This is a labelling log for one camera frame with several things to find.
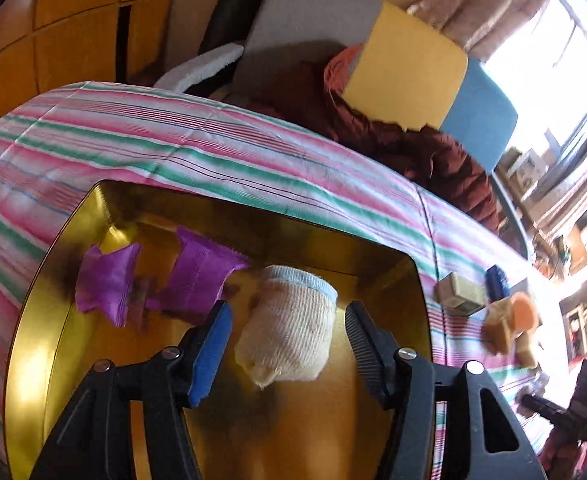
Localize beige sock with blue cuff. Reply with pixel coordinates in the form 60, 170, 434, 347
234, 265, 338, 388

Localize golden metal tray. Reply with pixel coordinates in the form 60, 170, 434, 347
4, 180, 434, 480

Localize rust orange cloth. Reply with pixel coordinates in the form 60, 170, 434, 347
323, 44, 364, 98

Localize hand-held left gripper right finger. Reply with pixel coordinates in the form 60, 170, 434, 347
344, 301, 549, 480

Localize orange tan plush toy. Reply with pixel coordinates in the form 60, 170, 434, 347
482, 292, 541, 368

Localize beige cardboard box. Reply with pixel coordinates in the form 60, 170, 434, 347
433, 272, 488, 317

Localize glass side table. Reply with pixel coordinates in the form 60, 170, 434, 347
493, 145, 587, 281

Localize grey yellow blue armchair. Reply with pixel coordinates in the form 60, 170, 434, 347
154, 0, 529, 261

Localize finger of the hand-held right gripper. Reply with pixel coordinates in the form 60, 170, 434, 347
521, 394, 581, 428

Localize blue white tissue pack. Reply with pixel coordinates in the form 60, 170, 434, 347
484, 265, 511, 301

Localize window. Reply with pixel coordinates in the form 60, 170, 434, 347
483, 0, 587, 161

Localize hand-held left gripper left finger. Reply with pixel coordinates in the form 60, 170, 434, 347
28, 300, 234, 480

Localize beige curtain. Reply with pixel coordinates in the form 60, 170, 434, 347
406, 0, 559, 56

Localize maroon puffer jacket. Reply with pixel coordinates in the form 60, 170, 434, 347
246, 60, 507, 233

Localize purple snack packet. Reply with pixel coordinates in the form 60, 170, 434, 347
146, 226, 252, 323
75, 243, 142, 328

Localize striped tablecloth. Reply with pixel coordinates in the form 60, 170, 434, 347
0, 81, 554, 466

